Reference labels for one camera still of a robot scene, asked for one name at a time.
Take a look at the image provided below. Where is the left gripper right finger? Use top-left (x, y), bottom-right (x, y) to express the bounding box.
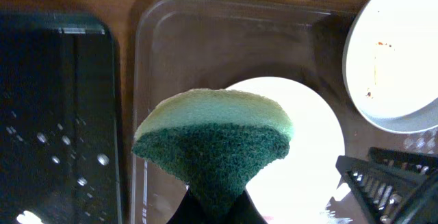
top-left (222, 190), bottom-right (267, 224)

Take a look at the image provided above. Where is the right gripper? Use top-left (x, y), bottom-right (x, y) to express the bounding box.
top-left (336, 147), bottom-right (437, 224)

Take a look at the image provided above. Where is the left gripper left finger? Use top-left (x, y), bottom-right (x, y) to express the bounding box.
top-left (167, 189), bottom-right (209, 224)

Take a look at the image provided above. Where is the white plate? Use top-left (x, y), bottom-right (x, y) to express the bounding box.
top-left (229, 77), bottom-right (345, 224)

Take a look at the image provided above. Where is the green yellow sponge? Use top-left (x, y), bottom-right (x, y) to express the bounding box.
top-left (132, 89), bottom-right (294, 219)

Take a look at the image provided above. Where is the black plastic tray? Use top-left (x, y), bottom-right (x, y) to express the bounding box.
top-left (1, 11), bottom-right (124, 223)

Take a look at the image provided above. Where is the brown serving tray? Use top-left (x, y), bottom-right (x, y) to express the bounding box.
top-left (133, 0), bottom-right (437, 223)

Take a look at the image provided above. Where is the pale blue plate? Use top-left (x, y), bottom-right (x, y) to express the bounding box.
top-left (343, 0), bottom-right (437, 134)

